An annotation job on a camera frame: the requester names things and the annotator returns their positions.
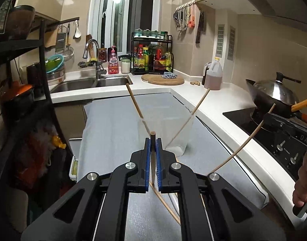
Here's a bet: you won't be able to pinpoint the row of condiment bottles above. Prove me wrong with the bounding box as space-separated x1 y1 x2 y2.
133 43 173 72

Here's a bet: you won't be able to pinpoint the hanging cleaver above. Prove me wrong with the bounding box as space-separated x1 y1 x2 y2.
196 10 204 44

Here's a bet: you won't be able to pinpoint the black cooktop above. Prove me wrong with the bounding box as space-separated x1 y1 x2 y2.
223 105 307 181

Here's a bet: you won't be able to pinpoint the dark keypad device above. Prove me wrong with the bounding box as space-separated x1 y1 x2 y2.
0 0 16 35

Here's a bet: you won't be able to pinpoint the red refill pouch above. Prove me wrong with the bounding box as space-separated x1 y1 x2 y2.
108 46 119 74

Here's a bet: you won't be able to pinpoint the steel sink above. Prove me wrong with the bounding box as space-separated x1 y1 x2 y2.
51 77 134 93

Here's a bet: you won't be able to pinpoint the black wok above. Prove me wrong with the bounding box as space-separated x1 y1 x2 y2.
246 79 307 119

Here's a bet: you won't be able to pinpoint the green plastic basin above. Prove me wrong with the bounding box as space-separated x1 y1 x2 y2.
45 54 65 74

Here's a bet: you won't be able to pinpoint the white ladle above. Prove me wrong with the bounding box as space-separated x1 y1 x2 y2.
73 21 82 39

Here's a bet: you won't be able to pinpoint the round wooden cutting board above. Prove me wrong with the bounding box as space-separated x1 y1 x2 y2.
141 74 185 85

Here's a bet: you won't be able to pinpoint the hanging wooden board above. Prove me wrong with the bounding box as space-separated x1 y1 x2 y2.
44 28 60 49

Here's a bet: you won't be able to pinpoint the steel grater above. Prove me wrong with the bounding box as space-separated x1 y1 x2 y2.
55 26 68 53

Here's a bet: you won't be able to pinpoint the orange peeler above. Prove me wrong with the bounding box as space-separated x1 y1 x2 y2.
189 5 196 28

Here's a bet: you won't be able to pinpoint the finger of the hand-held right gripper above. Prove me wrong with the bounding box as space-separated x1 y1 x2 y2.
263 112 279 131

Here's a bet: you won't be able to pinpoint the yellow toy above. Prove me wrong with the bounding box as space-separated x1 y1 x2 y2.
52 136 67 149

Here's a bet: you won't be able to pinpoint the wooden utensils bundle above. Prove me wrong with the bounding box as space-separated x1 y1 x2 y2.
86 34 97 60

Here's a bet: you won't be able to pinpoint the black spice rack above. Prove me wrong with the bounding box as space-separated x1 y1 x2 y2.
131 32 173 76

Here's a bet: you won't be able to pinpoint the steel pot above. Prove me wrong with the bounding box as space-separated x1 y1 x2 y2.
47 68 66 86

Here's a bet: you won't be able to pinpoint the red bag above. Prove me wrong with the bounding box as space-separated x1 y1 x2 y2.
15 131 51 189

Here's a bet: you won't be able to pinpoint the grey table mat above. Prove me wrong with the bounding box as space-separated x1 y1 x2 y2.
77 92 269 241

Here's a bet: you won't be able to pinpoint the dark bowl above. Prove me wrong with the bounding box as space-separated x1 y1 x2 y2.
6 5 36 41

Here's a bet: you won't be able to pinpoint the steel strainer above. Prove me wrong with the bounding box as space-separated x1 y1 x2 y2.
62 46 75 61

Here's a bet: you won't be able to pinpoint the clear plastic utensil holder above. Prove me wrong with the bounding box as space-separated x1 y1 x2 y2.
137 110 195 157

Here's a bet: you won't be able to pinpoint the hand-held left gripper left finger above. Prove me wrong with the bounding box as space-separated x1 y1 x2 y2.
21 138 152 241

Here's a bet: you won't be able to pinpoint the pot with orange lid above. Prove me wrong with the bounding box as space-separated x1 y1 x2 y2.
0 84 35 113

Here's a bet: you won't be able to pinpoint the window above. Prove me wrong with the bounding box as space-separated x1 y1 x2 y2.
89 0 161 56

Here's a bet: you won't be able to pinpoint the row of spice jars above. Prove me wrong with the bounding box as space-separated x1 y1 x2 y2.
135 28 168 41

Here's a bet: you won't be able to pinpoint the wall hook rail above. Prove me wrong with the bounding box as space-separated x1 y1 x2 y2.
173 0 196 10

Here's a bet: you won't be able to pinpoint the clear oil jug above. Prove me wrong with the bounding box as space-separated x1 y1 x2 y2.
205 57 223 90

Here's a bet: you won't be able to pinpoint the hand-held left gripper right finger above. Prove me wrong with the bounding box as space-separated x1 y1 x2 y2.
156 138 286 241

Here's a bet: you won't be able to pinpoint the steel faucet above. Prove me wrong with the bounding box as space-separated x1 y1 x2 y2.
83 39 107 80

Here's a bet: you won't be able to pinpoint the black shelf rack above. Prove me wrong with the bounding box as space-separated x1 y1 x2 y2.
0 17 80 241

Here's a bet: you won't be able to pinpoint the person's right hand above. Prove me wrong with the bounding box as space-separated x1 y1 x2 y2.
293 152 307 209

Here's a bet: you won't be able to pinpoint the wall vent grille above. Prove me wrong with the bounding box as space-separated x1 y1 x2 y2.
216 25 225 58

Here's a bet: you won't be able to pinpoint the hanging steel kitchen tools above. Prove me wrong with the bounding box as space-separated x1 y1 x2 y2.
173 8 191 32

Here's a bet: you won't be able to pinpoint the white jar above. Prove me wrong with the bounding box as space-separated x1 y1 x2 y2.
121 58 131 74

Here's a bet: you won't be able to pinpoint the steel wok lid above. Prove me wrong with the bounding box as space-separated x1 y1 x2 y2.
254 72 301 106

